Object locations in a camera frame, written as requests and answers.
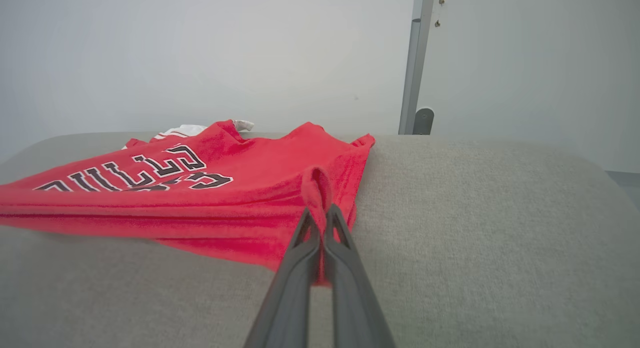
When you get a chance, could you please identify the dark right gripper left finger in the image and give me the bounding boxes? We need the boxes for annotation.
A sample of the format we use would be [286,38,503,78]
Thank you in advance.
[243,208,321,348]

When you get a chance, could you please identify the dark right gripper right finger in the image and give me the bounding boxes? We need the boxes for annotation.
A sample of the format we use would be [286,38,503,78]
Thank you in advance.
[323,204,396,348]

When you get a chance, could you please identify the red and white jersey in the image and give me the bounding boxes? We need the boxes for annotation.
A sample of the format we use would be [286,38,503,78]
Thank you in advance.
[0,119,376,287]

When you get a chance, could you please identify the grey rounded post bracket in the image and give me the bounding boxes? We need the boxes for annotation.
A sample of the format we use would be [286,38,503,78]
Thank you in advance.
[413,107,435,136]

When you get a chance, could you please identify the grey metal post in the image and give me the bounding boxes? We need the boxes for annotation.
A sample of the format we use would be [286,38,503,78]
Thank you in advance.
[398,0,436,135]

